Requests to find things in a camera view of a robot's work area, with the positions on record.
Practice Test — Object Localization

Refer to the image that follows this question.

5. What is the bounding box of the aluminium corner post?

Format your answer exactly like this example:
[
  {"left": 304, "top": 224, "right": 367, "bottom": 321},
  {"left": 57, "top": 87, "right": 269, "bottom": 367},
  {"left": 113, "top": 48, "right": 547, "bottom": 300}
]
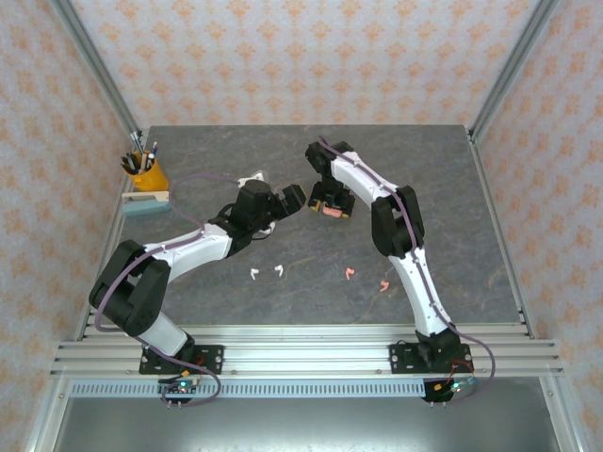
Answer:
[
  {"left": 49, "top": 0, "right": 142, "bottom": 137},
  {"left": 470, "top": 0, "right": 562, "bottom": 142}
]

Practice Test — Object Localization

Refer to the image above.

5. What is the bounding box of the teal and cream stapler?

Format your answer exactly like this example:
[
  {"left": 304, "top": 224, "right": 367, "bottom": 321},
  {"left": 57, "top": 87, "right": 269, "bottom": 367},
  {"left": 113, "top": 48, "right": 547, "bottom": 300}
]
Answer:
[{"left": 121, "top": 189, "right": 176, "bottom": 218}]

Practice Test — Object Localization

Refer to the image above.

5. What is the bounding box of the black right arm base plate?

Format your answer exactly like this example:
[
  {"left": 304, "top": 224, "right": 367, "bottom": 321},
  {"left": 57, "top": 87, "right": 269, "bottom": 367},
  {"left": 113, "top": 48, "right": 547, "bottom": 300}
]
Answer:
[{"left": 388, "top": 343, "right": 474, "bottom": 377}]

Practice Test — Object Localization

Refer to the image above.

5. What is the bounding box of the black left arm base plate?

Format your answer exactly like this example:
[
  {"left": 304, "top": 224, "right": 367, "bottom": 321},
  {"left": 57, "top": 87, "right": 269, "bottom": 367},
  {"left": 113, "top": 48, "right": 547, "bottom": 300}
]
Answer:
[{"left": 139, "top": 345, "right": 225, "bottom": 376}]

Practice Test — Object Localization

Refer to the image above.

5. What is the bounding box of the yellow pen holder cup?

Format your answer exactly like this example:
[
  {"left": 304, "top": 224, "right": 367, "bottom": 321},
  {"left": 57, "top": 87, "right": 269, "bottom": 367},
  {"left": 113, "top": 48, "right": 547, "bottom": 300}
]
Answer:
[{"left": 122, "top": 150, "right": 170, "bottom": 192}]

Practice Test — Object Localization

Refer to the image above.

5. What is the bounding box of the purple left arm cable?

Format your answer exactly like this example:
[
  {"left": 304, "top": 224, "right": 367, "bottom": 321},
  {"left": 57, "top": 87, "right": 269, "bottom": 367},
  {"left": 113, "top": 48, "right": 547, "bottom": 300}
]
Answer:
[{"left": 93, "top": 172, "right": 241, "bottom": 410}]

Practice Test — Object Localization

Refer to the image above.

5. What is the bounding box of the grey metal sheet panel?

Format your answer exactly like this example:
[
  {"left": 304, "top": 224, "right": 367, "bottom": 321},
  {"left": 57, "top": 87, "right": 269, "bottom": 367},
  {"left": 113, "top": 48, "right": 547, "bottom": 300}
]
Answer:
[{"left": 27, "top": 396, "right": 579, "bottom": 452}]

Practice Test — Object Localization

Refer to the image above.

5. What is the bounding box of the grey slotted cable duct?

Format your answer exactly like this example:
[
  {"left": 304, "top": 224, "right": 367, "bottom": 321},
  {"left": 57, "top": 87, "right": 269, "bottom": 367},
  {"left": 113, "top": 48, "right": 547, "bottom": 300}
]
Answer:
[{"left": 70, "top": 381, "right": 428, "bottom": 399}]

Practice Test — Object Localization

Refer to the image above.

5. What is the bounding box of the aluminium extrusion table frame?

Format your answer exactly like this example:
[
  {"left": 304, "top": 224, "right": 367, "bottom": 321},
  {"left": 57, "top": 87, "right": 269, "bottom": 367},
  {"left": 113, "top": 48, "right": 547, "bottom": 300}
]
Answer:
[{"left": 49, "top": 124, "right": 564, "bottom": 378}]

